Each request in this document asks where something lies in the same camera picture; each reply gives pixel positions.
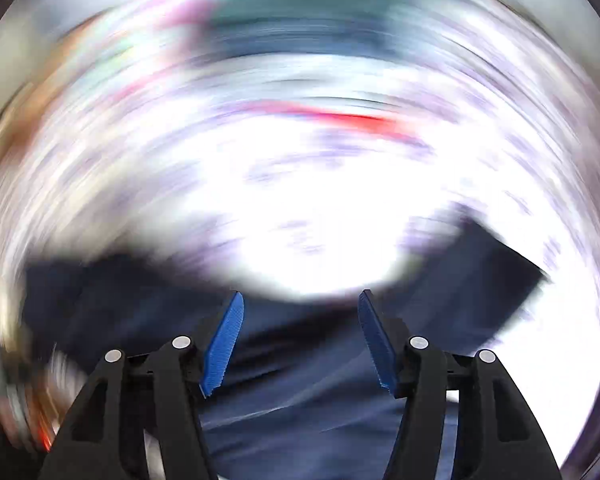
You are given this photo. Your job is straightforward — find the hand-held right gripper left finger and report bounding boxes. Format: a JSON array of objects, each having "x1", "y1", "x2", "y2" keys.
[{"x1": 38, "y1": 291, "x2": 245, "y2": 480}]

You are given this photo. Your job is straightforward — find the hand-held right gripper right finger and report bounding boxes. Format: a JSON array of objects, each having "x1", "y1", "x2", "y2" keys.
[{"x1": 358, "y1": 289, "x2": 563, "y2": 480}]

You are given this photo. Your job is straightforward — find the white patterned bed sheet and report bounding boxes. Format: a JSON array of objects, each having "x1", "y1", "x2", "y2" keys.
[{"x1": 0, "y1": 0, "x2": 600, "y2": 341}]

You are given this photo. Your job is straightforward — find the dark navy pants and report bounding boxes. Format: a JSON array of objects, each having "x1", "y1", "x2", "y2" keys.
[{"x1": 22, "y1": 217, "x2": 551, "y2": 480}]

